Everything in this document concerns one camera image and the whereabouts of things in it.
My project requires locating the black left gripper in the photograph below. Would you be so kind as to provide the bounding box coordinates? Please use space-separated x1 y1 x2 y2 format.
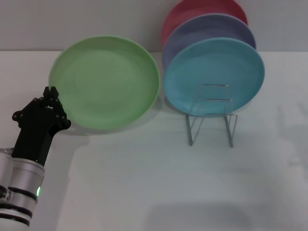
11 86 72 167

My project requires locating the green plate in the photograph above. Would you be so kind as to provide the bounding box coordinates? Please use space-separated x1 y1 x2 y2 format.
48 35 161 130

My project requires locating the teal blue plate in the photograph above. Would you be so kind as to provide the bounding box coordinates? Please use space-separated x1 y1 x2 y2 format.
163 38 266 118

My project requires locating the purple plate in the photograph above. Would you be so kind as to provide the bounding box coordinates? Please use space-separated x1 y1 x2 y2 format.
161 13 257 70

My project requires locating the red plate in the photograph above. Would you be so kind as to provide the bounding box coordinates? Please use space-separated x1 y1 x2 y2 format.
161 0 248 49

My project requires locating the metal wire plate rack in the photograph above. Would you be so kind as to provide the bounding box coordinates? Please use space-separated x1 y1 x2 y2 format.
186 84 238 148

